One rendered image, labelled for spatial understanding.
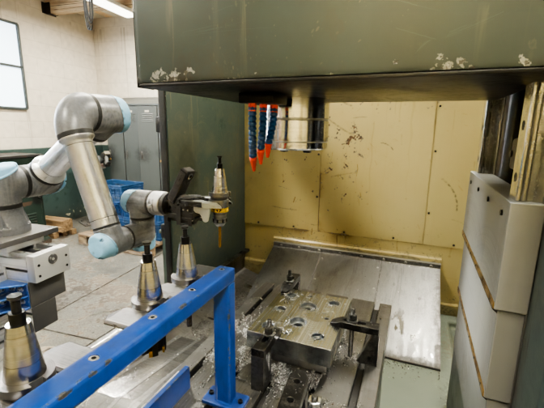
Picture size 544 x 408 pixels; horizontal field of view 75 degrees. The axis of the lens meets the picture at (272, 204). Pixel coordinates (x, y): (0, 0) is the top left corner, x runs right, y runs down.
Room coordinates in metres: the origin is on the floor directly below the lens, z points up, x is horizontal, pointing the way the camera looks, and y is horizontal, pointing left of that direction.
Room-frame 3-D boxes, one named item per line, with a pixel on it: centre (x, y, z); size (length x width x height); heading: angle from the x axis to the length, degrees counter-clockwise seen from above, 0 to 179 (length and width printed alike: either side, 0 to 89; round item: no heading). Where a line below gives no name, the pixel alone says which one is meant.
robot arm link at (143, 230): (1.10, 0.42, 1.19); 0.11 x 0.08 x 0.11; 157
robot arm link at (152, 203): (1.08, 0.35, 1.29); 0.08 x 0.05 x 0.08; 158
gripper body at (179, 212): (1.05, 0.27, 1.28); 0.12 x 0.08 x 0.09; 68
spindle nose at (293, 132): (0.91, -0.06, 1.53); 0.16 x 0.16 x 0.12
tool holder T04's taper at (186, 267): (0.69, 0.17, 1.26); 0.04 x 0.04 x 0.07
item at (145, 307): (0.58, 0.21, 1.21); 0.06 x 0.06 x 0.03
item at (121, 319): (0.53, 0.23, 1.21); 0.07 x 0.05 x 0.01; 68
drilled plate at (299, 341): (0.96, -0.10, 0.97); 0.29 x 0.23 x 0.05; 158
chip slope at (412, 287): (1.53, -0.30, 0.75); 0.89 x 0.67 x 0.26; 68
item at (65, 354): (0.43, 0.27, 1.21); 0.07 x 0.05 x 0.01; 68
